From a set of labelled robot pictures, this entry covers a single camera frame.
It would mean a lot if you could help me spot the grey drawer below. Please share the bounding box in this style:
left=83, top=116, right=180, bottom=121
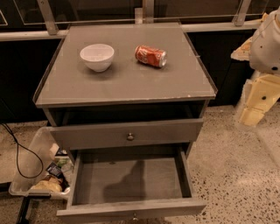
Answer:
left=57, top=144, right=206, bottom=224
left=50, top=118, right=203, bottom=150

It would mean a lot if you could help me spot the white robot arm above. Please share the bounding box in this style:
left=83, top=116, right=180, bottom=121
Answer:
left=231, top=8, right=280, bottom=126

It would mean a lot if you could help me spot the grey drawer cabinet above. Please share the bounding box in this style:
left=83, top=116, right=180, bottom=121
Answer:
left=32, top=22, right=219, bottom=165

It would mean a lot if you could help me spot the red soda can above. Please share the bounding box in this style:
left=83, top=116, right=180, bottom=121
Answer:
left=135, top=45, right=167, bottom=68

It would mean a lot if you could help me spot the white ceramic bowl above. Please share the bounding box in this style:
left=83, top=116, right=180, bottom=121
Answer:
left=80, top=44, right=115, bottom=72

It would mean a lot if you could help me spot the dark blue snack packet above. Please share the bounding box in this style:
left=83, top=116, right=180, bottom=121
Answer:
left=46, top=163, right=62, bottom=178

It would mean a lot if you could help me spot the yellow snack bag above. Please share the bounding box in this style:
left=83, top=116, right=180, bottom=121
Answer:
left=32, top=176, right=62, bottom=193

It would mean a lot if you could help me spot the clear plastic storage bin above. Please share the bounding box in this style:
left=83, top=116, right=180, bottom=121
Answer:
left=9, top=127, right=70, bottom=200

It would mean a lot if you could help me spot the metal railing frame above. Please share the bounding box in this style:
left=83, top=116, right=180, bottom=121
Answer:
left=0, top=0, right=280, bottom=42

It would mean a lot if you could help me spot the black cable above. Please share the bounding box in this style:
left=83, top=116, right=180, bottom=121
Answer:
left=0, top=122, right=45, bottom=179

